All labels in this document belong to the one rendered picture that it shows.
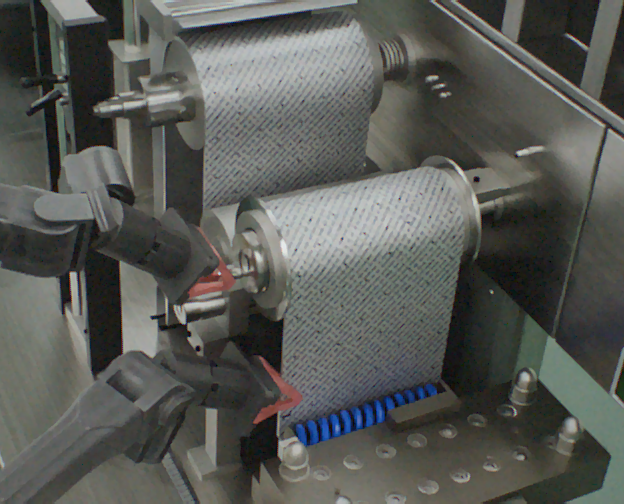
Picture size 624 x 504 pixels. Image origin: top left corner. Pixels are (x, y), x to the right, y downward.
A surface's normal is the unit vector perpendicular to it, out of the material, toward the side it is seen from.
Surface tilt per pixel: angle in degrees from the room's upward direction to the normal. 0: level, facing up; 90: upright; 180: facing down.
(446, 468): 0
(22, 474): 12
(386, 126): 90
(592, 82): 90
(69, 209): 16
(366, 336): 90
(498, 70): 90
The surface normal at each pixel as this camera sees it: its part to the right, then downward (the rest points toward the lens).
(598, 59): -0.89, 0.22
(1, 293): 0.07, -0.81
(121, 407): 0.17, -0.68
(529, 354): 0.45, 0.54
